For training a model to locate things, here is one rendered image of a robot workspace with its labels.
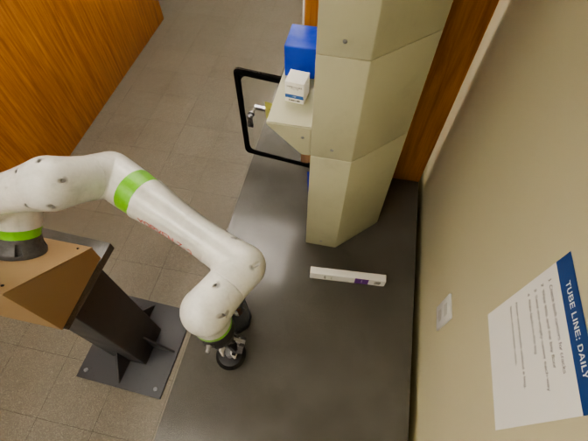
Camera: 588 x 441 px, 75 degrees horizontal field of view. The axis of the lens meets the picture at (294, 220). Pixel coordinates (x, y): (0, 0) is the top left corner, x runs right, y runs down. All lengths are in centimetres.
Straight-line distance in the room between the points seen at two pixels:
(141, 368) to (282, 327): 121
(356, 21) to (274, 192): 90
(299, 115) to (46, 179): 58
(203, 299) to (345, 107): 52
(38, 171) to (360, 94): 69
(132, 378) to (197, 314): 155
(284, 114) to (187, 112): 242
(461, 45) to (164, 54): 317
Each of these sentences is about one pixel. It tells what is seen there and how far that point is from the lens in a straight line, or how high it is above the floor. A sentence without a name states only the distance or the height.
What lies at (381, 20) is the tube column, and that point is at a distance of 79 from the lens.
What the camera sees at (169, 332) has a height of 1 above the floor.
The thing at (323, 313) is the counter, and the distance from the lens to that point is 131.
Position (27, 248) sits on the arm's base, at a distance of 143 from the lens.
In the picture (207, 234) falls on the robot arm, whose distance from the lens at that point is 91.
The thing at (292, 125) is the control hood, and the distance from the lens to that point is 97.
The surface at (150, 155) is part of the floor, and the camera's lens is 312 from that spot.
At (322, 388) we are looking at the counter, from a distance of 126.
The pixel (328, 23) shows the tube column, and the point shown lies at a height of 178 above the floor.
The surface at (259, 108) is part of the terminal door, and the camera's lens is 142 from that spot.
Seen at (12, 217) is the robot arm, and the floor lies 123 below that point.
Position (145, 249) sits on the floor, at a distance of 264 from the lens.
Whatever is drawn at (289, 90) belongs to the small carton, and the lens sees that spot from 101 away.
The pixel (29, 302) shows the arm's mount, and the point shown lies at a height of 114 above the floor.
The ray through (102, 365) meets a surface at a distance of 244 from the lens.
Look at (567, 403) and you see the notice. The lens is 65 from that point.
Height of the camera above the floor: 218
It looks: 58 degrees down
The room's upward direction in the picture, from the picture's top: straight up
